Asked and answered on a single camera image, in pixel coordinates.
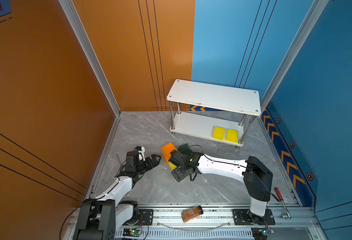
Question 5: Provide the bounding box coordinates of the large yellow coarse sponge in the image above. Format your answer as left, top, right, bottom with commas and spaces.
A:
168, 162, 177, 171

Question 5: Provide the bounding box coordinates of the red handled ratchet wrench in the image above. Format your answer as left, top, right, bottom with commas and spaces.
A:
275, 188, 291, 220

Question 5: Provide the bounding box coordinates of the yellow foam sponge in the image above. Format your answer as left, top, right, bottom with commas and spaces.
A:
226, 129, 239, 143
212, 126, 226, 141

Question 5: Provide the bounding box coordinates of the aluminium corner post left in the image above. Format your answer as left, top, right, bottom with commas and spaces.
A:
59, 0, 121, 117

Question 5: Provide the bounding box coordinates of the green scouring sponge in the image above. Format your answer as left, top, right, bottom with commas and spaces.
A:
178, 144, 193, 156

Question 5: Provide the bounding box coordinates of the aluminium corner post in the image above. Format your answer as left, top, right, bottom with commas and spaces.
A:
261, 0, 329, 112
59, 0, 121, 117

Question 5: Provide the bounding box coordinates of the brown spice jar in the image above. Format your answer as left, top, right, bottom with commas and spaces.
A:
181, 206, 204, 223

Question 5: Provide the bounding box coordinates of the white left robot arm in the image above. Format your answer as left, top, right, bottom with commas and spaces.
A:
73, 147, 161, 240

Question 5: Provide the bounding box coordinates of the white two-tier metal shelf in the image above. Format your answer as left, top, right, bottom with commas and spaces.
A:
166, 79, 261, 148

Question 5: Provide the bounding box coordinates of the right green circuit board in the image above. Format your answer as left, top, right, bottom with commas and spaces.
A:
251, 229, 275, 240

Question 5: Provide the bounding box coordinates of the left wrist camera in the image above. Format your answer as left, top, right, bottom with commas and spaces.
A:
134, 146, 145, 161

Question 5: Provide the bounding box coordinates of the green circuit board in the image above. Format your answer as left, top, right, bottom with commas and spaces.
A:
251, 229, 275, 240
122, 229, 143, 238

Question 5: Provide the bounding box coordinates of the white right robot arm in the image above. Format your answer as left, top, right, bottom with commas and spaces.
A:
169, 151, 273, 225

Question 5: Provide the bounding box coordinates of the aluminium corner post right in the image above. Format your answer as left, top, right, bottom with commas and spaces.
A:
261, 0, 329, 112

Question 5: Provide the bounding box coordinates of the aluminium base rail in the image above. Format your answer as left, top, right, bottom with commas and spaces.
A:
114, 203, 327, 240

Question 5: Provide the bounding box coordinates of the top orange scrub sponge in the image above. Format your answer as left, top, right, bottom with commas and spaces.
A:
161, 143, 178, 164

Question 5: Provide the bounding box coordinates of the left green circuit board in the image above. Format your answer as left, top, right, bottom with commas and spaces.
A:
122, 229, 143, 238

